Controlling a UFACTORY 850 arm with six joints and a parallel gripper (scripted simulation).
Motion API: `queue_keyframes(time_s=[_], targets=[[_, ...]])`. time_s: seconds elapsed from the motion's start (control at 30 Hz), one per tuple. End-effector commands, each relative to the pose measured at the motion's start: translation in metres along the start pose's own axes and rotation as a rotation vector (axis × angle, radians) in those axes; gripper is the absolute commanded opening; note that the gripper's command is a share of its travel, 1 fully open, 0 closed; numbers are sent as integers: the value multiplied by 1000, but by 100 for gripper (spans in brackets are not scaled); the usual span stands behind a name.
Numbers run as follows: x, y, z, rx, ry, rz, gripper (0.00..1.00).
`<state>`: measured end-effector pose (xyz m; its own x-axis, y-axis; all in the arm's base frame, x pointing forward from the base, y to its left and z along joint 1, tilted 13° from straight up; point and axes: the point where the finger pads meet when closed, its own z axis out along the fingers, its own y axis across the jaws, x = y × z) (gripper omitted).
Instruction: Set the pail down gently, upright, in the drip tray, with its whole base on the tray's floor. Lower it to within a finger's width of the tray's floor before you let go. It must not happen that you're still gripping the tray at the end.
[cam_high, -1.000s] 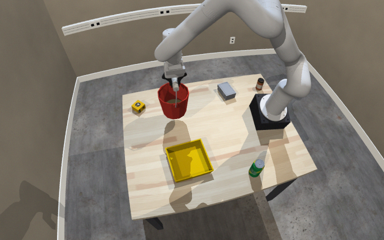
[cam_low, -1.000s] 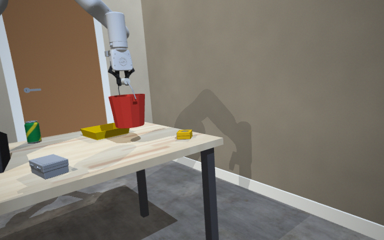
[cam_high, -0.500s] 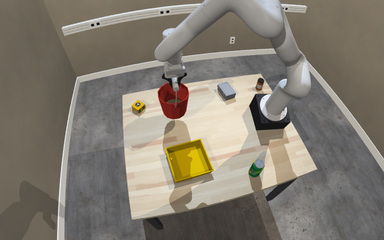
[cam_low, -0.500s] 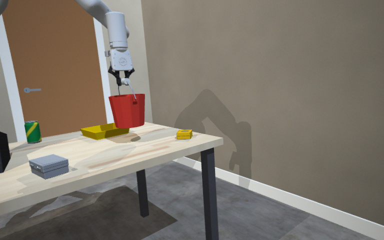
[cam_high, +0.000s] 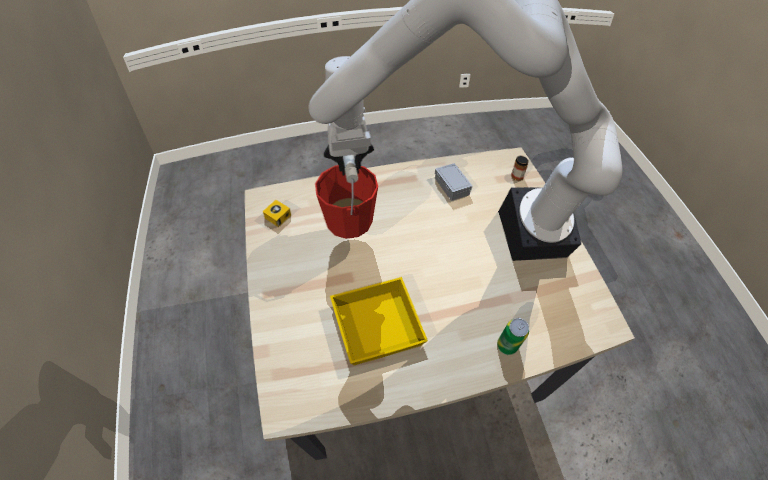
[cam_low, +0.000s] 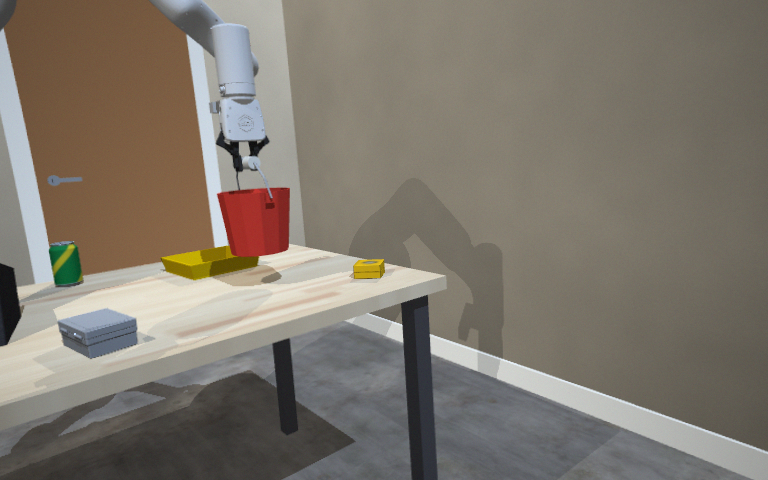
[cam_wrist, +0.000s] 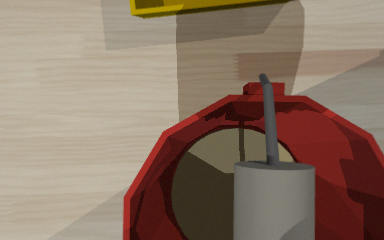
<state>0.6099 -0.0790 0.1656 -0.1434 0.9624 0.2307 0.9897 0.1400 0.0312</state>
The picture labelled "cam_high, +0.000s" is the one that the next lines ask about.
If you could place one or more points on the green drink can with yellow stripe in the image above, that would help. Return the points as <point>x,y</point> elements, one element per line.
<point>513,336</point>

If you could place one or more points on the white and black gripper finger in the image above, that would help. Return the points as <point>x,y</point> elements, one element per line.
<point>339,160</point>
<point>359,157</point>

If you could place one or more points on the yellow square tray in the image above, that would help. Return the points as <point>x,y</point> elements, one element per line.
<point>377,318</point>

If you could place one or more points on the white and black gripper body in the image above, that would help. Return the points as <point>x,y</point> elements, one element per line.
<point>346,152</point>

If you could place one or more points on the small brown jar with black lid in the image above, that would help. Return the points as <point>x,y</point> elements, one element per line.
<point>519,168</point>

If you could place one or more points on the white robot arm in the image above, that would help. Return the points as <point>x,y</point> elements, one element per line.
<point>535,45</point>

